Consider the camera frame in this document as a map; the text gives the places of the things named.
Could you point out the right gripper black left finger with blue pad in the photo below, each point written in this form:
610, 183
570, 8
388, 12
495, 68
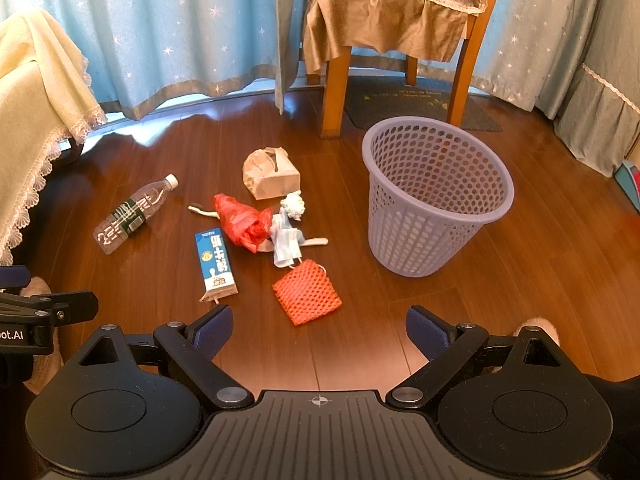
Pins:
188, 353

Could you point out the lavender perforated plastic basket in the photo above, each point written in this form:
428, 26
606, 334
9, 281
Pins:
432, 186

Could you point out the blue star-patterned curtain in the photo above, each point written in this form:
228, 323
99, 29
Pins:
142, 53

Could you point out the red plastic bag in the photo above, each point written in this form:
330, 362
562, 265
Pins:
245, 225

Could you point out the blue white milk carton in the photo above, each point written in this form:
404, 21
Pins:
218, 279

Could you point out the grey fabric furniture cover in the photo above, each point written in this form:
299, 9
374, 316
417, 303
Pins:
592, 92

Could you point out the wooden chair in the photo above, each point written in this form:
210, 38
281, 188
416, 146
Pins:
335, 90

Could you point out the clear plastic water bottle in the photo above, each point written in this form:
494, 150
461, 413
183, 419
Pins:
132, 213

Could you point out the cream lace-trimmed bedspread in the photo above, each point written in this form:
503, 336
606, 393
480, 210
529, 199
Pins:
45, 99

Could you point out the beige paper takeout bag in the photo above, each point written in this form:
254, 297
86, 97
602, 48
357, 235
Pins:
269, 173

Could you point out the teal red box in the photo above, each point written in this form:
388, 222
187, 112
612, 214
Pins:
627, 177

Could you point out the orange foam fruit net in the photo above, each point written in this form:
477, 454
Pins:
306, 293

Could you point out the white plastic spoon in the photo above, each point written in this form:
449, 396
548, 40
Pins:
267, 245

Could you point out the crumpled white tissue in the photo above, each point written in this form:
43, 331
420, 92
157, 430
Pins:
293, 205

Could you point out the dark door mat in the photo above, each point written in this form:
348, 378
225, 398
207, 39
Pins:
371, 99

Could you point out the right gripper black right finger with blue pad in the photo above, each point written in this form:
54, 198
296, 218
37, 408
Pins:
450, 352

